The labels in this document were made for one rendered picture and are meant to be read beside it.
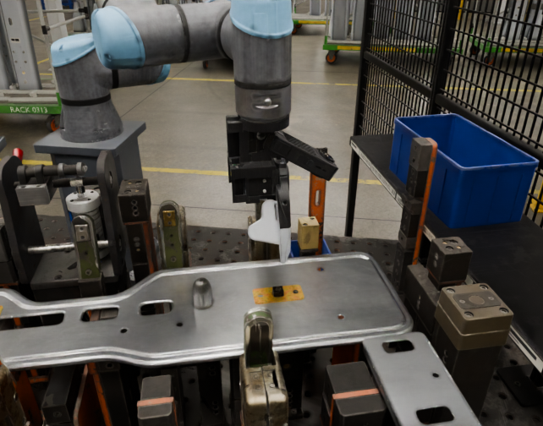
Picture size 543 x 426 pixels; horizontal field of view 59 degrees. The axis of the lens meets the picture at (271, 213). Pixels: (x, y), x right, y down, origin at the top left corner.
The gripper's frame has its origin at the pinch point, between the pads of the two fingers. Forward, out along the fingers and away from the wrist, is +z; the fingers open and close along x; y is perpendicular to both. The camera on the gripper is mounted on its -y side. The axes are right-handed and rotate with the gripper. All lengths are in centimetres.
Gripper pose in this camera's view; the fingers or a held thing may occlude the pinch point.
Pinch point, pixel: (278, 237)
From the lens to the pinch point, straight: 75.7
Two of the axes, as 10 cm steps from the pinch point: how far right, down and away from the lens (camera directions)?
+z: 0.1, 8.7, 4.9
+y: -9.9, 0.9, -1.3
